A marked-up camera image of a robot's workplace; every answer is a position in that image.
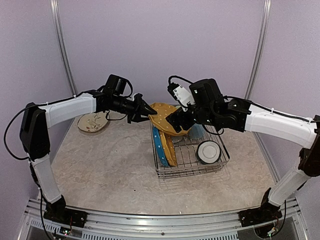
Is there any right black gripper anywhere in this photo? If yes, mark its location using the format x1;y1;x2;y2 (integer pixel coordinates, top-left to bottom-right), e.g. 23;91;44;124
165;104;218;133

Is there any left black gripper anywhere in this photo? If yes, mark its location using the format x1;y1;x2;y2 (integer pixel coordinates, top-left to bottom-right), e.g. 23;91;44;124
112;94;157;123

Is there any large yellow dotted plate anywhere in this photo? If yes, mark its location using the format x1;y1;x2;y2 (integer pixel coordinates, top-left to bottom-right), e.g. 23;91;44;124
148;102;189;136

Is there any small yellow dotted plate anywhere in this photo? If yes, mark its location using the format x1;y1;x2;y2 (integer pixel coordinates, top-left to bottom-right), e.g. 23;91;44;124
159;131;178;167

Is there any blue dotted plate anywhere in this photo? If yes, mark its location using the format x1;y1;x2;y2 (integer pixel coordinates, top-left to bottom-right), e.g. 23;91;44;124
152;126;170;167

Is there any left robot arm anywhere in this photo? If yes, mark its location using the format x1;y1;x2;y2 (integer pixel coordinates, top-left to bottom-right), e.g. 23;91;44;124
19;74;157;223

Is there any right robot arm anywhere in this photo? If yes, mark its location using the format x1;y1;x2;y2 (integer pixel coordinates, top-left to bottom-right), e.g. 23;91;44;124
166;76;320;222

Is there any light blue mug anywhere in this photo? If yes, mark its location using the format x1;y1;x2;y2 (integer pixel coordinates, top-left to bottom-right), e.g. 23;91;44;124
188;124;205;140

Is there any black rimmed white bowl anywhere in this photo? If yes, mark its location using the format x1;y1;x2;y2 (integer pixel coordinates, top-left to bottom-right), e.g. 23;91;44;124
196;140;222;165

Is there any beige floral plate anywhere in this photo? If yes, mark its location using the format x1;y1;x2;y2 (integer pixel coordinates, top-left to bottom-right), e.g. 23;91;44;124
77;111;109;134

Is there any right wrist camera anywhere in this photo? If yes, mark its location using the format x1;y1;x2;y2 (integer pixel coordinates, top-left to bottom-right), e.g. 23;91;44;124
167;75;195;112

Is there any metal wire dish rack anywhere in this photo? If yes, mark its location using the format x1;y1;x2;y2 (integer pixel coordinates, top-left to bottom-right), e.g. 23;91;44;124
150;122;230;179

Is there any aluminium front rail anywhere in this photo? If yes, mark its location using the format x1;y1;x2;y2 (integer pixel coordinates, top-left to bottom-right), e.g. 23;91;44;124
15;198;310;240

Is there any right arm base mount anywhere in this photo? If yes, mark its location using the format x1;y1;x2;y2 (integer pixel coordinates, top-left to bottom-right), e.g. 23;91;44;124
238;206;283;227

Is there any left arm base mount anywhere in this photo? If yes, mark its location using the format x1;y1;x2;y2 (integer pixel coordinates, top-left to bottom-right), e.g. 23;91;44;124
43;197;88;228

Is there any left aluminium corner post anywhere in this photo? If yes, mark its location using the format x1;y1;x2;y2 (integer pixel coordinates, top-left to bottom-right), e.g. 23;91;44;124
49;0;78;95

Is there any aluminium corner post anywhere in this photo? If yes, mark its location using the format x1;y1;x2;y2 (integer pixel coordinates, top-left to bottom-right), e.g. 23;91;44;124
49;0;78;95
244;0;272;100

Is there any right aluminium corner post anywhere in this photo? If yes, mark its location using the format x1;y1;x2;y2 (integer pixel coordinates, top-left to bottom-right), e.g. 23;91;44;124
244;0;272;100

